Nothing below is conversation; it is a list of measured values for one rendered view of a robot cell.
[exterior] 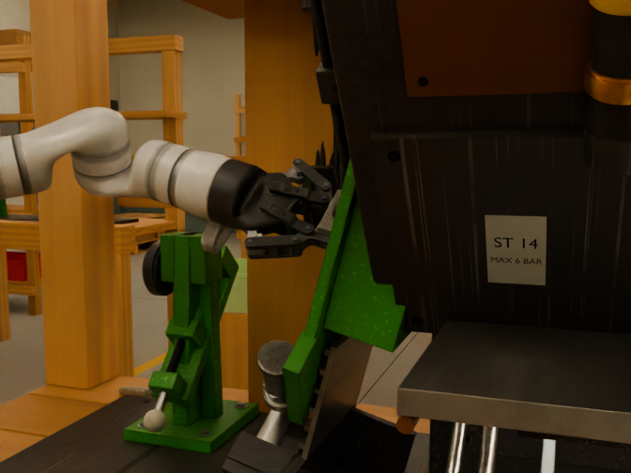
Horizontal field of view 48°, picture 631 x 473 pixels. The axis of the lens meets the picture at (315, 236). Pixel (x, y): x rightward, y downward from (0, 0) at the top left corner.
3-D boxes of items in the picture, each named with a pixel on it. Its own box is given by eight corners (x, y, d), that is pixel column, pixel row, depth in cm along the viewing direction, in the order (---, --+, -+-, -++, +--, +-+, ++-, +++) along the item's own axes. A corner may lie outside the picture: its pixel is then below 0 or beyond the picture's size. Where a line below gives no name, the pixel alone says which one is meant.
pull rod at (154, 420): (158, 436, 88) (157, 391, 87) (139, 434, 89) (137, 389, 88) (181, 421, 93) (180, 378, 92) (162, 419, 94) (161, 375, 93)
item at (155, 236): (134, 254, 925) (133, 221, 921) (80, 251, 948) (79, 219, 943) (177, 243, 1040) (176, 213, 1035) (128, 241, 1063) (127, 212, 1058)
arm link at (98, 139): (131, 122, 81) (1, 142, 76) (139, 186, 87) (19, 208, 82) (119, 94, 86) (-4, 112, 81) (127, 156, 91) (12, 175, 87)
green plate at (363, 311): (375, 407, 64) (440, 182, 60) (291, 375, 66) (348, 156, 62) (402, 371, 75) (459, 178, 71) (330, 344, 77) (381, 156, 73)
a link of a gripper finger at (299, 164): (290, 160, 81) (319, 192, 78) (303, 153, 81) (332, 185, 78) (292, 175, 83) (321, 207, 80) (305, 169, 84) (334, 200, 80)
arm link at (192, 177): (252, 203, 89) (208, 189, 91) (238, 140, 80) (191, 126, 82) (217, 259, 84) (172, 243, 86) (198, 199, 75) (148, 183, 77)
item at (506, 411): (677, 470, 40) (681, 418, 39) (394, 434, 45) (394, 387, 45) (625, 320, 76) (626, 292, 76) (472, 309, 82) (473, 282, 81)
